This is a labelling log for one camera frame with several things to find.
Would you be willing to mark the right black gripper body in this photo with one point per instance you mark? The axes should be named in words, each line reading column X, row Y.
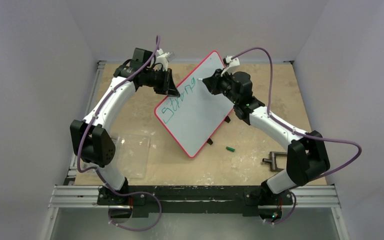
column 218, row 81

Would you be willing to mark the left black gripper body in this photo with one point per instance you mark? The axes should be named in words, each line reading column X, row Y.
column 157, row 80

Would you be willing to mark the red-framed whiteboard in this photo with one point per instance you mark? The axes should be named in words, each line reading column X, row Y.
column 192, row 118

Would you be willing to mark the green marker cap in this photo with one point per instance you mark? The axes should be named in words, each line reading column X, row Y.
column 230, row 149

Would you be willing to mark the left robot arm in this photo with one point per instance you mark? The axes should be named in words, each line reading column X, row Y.
column 90, row 137

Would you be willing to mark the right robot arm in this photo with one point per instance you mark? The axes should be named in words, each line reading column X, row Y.
column 307, row 156

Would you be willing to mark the clear plastic screw box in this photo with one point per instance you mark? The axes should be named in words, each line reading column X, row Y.
column 132, row 155

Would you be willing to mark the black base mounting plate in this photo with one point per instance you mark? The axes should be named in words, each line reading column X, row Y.
column 246, row 200

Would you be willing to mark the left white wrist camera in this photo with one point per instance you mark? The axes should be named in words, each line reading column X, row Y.
column 163, row 58

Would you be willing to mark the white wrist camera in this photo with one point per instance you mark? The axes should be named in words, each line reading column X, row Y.
column 163, row 58
column 230, row 65

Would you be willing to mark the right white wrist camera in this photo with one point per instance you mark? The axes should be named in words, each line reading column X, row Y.
column 230, row 65

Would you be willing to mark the grey metal crank handle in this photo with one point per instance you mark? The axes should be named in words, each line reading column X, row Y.
column 272, row 160

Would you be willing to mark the aluminium frame rail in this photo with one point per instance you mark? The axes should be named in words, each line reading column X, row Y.
column 86, row 196

